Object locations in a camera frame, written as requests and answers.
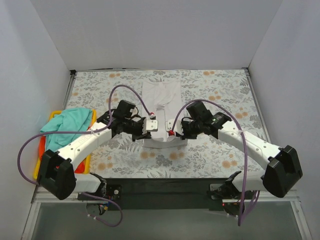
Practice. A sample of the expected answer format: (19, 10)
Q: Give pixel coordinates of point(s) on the orange t shirt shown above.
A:
(83, 167)

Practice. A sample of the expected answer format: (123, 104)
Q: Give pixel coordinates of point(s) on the aluminium frame rail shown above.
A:
(55, 197)

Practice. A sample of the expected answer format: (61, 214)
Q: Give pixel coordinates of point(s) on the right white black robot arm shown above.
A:
(281, 165)

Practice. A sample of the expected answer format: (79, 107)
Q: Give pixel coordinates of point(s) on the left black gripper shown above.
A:
(139, 130)

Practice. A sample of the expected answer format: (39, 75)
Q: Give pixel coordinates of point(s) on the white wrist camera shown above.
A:
(174, 128)
(149, 125)

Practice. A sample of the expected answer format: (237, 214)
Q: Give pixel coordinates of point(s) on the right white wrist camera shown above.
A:
(174, 128)

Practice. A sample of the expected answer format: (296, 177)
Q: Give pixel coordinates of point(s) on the yellow plastic bin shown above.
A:
(93, 119)

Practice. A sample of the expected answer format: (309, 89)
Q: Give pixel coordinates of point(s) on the teal t shirt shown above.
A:
(69, 120)

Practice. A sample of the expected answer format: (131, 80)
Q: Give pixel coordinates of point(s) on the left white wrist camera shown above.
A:
(149, 125)

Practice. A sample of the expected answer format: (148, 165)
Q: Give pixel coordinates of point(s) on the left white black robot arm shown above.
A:
(57, 168)

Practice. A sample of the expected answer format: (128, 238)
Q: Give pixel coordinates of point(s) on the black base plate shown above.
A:
(176, 203)

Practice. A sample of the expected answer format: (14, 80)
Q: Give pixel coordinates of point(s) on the white t shirt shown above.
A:
(164, 100)

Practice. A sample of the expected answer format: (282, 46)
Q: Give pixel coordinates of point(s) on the floral table cloth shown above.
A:
(204, 157)

